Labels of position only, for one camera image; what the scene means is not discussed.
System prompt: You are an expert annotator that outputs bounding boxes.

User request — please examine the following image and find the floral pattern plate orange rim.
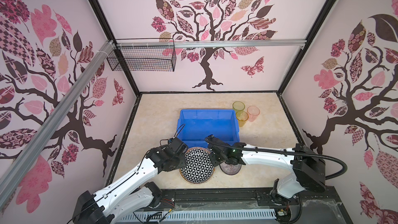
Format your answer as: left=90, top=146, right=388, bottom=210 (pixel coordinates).
left=179, top=147, right=215, bottom=185

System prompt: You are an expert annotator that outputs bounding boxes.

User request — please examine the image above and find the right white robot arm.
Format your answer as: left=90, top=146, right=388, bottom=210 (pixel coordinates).
left=208, top=141, right=326, bottom=205

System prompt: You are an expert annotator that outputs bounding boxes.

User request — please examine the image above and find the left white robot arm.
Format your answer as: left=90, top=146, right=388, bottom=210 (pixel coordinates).
left=69, top=140, right=188, bottom=224

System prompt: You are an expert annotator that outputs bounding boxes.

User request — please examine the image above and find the blue plastic bin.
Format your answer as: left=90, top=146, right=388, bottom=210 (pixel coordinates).
left=177, top=109, right=240, bottom=148

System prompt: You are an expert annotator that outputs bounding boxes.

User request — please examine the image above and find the yellow transparent cup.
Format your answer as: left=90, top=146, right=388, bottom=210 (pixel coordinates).
left=236, top=111, right=249, bottom=127

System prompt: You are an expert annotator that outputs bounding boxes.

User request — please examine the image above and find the green transparent cup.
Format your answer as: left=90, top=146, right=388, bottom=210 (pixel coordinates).
left=232, top=101, right=246, bottom=112

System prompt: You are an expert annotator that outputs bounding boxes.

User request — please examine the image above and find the pink transparent cup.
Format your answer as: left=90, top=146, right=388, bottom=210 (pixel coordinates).
left=247, top=106, right=260, bottom=122

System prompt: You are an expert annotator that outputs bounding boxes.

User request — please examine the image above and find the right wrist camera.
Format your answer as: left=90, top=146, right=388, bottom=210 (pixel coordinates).
left=205, top=135, right=226, bottom=150

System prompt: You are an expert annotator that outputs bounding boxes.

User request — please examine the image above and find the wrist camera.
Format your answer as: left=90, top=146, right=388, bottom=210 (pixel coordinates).
left=205, top=135, right=226, bottom=150
left=167, top=138, right=188, bottom=155

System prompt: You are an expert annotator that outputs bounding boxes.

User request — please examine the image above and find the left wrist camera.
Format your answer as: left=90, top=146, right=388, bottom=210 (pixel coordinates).
left=167, top=138, right=188, bottom=155

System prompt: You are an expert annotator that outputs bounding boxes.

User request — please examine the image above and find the white slotted cable duct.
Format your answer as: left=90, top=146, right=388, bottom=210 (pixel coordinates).
left=117, top=209, right=276, bottom=224

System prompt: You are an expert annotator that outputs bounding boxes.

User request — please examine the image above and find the black wire basket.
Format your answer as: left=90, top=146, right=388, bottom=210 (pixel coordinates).
left=107, top=37, right=177, bottom=72

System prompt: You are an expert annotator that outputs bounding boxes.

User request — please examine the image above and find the aluminium rail back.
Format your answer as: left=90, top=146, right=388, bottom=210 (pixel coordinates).
left=117, top=39, right=307, bottom=48

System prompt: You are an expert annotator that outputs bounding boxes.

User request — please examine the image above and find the aluminium rail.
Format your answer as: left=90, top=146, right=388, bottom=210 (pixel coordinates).
left=1, top=40, right=115, bottom=207
left=117, top=39, right=307, bottom=48

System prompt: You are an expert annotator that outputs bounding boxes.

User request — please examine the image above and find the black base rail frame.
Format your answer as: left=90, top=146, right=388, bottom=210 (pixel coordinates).
left=129, top=187, right=351, bottom=224

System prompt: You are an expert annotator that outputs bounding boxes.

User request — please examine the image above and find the aluminium rail left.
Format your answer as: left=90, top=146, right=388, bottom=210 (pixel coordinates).
left=1, top=40, right=115, bottom=207

